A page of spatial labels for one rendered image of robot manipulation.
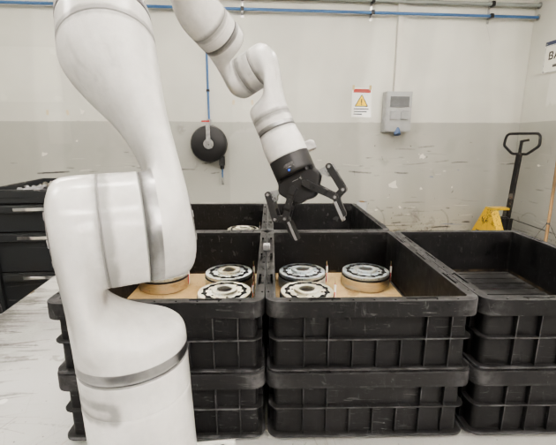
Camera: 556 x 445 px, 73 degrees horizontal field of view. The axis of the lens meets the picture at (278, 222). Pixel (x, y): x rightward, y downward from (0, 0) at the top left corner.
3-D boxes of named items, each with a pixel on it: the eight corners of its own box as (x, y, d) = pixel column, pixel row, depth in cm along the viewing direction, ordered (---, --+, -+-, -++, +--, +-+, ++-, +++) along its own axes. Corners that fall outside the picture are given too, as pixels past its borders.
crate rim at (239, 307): (265, 318, 51) (265, 301, 51) (42, 320, 50) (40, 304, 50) (266, 240, 90) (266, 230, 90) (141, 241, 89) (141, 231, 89)
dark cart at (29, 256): (92, 350, 208) (72, 189, 188) (6, 354, 204) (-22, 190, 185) (125, 304, 266) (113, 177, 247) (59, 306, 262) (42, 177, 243)
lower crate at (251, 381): (266, 446, 56) (265, 373, 53) (62, 448, 55) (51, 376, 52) (267, 319, 95) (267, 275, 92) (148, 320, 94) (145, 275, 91)
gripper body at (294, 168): (260, 162, 66) (281, 211, 66) (303, 141, 64) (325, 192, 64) (273, 163, 73) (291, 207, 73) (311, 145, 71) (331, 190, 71)
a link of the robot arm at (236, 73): (238, 85, 75) (189, 35, 65) (274, 62, 72) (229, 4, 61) (242, 110, 72) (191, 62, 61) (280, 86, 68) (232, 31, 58)
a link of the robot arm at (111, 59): (156, -10, 36) (42, -22, 33) (210, 252, 27) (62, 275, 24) (154, 64, 44) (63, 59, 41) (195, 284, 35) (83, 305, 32)
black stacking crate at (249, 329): (264, 380, 53) (263, 305, 51) (54, 382, 53) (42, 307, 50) (266, 278, 92) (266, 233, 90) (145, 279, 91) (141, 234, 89)
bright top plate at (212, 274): (251, 282, 78) (251, 279, 77) (202, 282, 77) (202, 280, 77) (251, 266, 87) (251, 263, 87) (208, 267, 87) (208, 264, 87)
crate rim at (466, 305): (482, 316, 52) (484, 299, 51) (265, 318, 51) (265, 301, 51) (391, 239, 91) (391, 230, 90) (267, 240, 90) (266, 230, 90)
